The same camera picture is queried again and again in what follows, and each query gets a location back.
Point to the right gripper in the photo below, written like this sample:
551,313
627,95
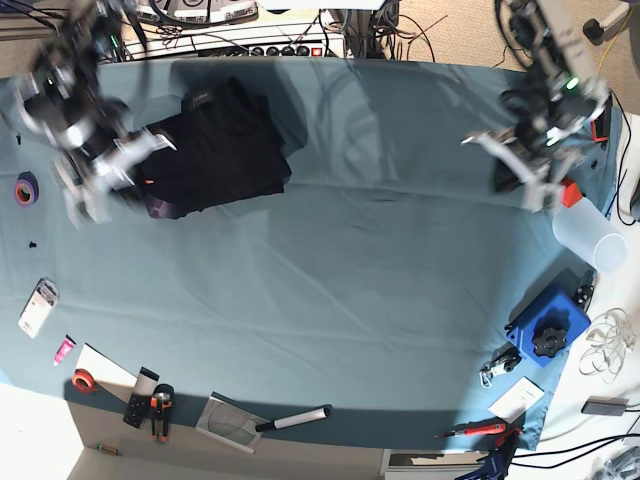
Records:
87,184

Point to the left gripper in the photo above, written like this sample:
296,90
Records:
540,168

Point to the black t-shirt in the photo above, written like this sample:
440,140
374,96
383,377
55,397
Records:
225,148

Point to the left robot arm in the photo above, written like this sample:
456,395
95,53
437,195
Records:
561,93

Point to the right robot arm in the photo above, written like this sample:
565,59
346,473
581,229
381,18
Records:
60,99

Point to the red cube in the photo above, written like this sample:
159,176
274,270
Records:
571,193

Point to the translucent plastic cup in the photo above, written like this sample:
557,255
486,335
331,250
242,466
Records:
585,231

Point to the orange black clamp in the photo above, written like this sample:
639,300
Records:
600,127

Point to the purple tape roll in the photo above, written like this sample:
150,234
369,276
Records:
26,189

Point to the blue block with knob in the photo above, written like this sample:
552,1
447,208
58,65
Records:
547,326

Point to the power strip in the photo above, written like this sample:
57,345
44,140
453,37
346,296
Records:
334,47

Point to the pink white blister pack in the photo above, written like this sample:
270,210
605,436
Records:
42,301

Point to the metal pulley carabiner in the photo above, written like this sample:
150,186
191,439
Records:
504,361

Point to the pink small tube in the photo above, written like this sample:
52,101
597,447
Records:
65,348

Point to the white card box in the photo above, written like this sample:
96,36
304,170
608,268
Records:
516,401

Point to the orange tape roll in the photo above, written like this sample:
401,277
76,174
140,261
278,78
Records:
83,381

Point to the grey adapter box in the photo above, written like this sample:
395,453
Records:
604,407

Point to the orange black pliers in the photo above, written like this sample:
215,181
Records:
161,405

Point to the orange screwdriver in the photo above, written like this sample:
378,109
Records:
482,430

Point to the black white remote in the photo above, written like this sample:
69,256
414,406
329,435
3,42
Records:
140,399

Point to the grey patterned booklet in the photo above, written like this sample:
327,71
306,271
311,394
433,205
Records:
229,425

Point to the white black marker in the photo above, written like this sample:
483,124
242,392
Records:
310,416

